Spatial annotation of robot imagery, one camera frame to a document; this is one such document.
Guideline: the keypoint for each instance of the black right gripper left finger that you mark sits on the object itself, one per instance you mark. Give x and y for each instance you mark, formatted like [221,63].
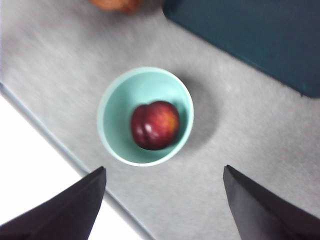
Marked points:
[57,215]

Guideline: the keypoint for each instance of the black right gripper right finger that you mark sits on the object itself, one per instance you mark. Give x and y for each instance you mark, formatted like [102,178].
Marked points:
[270,215]

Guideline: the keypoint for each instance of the teal ceramic bowl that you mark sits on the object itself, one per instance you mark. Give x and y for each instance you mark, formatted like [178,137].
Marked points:
[117,115]

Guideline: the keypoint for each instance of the black rectangular tray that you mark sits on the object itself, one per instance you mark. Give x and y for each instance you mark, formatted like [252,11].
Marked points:
[250,32]

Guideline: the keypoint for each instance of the brown wicker basket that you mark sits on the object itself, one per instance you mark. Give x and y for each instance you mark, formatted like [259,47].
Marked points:
[115,5]

